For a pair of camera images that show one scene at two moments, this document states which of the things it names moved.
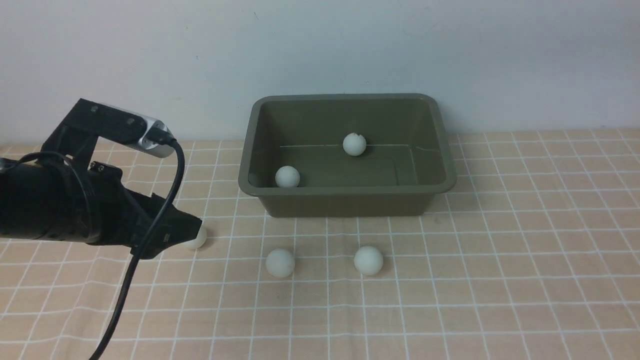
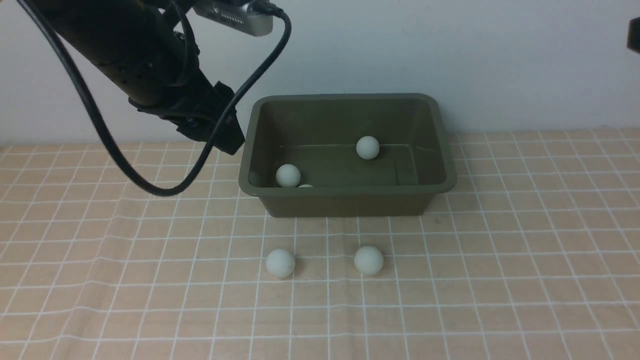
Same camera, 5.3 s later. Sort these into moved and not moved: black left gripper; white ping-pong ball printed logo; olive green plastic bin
Moved: black left gripper
Not moved: olive green plastic bin; white ping-pong ball printed logo
